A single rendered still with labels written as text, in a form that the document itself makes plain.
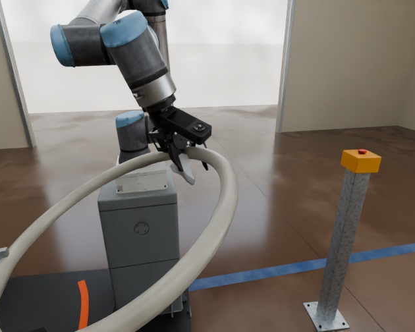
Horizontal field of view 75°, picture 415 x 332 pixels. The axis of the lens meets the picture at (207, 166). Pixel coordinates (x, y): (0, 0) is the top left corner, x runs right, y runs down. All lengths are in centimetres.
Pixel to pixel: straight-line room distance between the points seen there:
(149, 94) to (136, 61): 6
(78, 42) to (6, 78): 503
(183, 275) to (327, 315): 170
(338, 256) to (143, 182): 113
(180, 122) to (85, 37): 28
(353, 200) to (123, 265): 126
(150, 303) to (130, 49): 42
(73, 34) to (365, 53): 654
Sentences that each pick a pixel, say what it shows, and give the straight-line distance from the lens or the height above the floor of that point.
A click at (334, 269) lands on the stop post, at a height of 41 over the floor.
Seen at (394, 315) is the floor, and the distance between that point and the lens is 227.
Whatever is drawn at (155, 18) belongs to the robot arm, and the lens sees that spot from 123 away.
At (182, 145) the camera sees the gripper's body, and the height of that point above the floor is 132.
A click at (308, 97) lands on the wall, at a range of 628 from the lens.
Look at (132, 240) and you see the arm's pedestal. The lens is 156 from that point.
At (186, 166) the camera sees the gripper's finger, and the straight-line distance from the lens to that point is 62.
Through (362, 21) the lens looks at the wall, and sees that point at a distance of 683.
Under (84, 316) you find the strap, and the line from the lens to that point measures 205.
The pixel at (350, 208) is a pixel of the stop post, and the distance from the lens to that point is 155.
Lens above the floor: 150
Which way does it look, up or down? 22 degrees down
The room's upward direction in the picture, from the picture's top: straight up
